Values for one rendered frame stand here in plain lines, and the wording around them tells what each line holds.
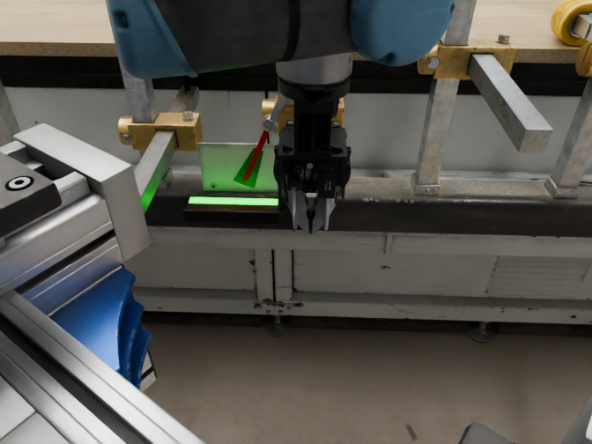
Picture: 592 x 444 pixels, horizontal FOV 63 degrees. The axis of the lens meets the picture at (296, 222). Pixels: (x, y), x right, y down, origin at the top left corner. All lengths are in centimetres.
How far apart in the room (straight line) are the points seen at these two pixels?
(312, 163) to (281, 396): 101
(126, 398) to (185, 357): 122
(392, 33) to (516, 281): 122
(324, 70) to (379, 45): 14
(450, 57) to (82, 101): 76
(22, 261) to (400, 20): 32
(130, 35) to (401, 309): 125
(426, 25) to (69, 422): 33
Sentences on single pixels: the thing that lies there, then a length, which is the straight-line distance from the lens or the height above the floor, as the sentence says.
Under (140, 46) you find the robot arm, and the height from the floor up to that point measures 112.
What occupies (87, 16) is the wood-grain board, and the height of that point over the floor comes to 90.
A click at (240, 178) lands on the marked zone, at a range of 89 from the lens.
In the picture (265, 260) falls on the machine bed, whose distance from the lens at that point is 131.
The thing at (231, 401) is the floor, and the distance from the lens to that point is 143.
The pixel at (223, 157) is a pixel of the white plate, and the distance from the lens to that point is 87.
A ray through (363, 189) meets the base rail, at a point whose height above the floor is 70.
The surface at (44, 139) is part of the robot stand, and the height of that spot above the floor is 99.
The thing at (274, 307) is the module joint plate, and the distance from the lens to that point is 144.
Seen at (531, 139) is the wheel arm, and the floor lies 95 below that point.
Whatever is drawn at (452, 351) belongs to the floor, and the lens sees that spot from 159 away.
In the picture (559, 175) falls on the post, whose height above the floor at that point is 74.
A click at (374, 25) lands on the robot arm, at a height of 112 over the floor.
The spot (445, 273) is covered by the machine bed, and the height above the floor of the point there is 26.
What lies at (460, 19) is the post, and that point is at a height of 101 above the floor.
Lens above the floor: 121
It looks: 38 degrees down
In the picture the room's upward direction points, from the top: straight up
